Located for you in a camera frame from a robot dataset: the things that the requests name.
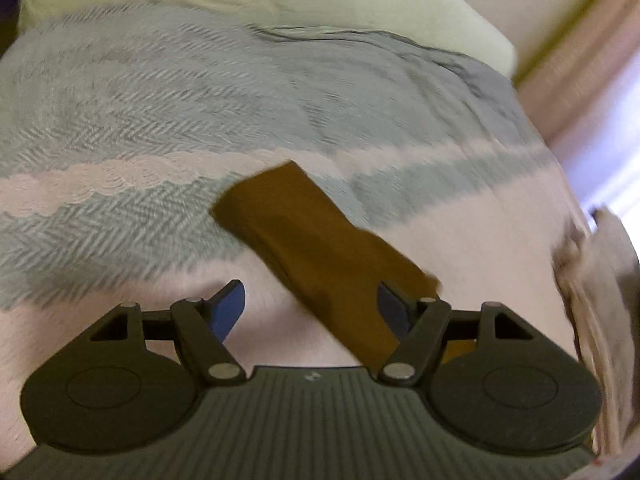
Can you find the pink curtain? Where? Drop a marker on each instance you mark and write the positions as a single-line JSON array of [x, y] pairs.
[[575, 50]]

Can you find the pink and grey bed blanket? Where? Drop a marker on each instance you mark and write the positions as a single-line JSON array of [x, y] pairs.
[[150, 110]]

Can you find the folded pink blanket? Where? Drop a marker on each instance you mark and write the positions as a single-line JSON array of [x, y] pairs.
[[600, 310]]

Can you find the brown tights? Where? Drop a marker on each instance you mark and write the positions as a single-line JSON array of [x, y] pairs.
[[310, 240]]

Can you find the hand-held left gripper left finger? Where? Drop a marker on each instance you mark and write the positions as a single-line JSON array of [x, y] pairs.
[[230, 307]]

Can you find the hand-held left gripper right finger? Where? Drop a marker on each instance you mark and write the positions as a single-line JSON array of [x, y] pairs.
[[392, 307]]

